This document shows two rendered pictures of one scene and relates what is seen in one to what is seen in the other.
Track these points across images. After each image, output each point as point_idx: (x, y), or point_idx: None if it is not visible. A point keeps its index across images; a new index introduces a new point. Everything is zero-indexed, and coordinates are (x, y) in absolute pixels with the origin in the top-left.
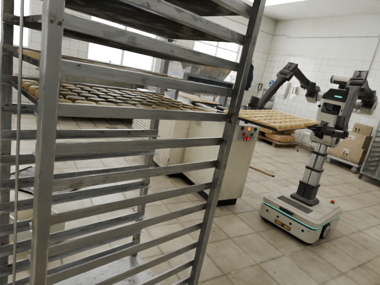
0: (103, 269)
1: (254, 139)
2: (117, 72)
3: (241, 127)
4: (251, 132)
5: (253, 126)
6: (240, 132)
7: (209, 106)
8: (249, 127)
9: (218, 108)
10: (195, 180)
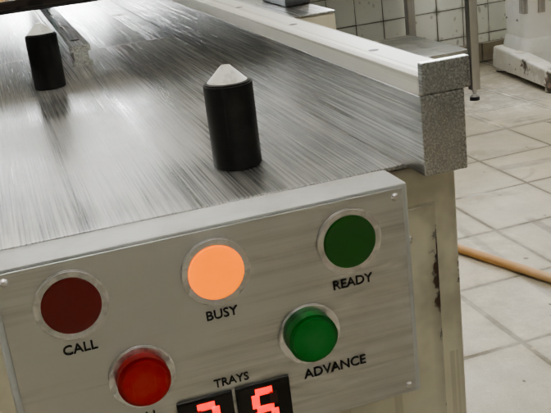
0: None
1: (391, 385)
2: None
3: (33, 302)
4: (288, 309)
5: (294, 218)
6: (53, 378)
7: (153, 13)
8: (200, 255)
9: (179, 18)
10: None
